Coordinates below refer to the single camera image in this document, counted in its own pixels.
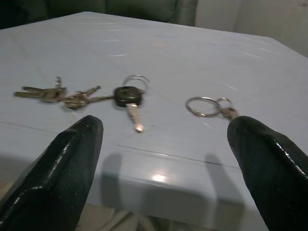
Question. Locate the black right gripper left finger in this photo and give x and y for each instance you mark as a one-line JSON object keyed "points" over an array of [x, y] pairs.
{"points": [[55, 178]]}

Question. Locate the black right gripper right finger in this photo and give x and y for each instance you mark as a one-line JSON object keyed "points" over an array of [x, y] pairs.
{"points": [[272, 173]]}

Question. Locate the brass key bunch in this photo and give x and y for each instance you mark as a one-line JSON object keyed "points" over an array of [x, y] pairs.
{"points": [[55, 95]]}

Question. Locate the black-headed car key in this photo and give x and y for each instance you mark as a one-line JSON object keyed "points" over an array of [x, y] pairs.
{"points": [[126, 99]]}

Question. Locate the light blue table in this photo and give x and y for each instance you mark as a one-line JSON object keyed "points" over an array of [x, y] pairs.
{"points": [[149, 96]]}

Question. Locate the dark green sofa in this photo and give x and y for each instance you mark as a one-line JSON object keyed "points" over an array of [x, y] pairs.
{"points": [[106, 9]]}

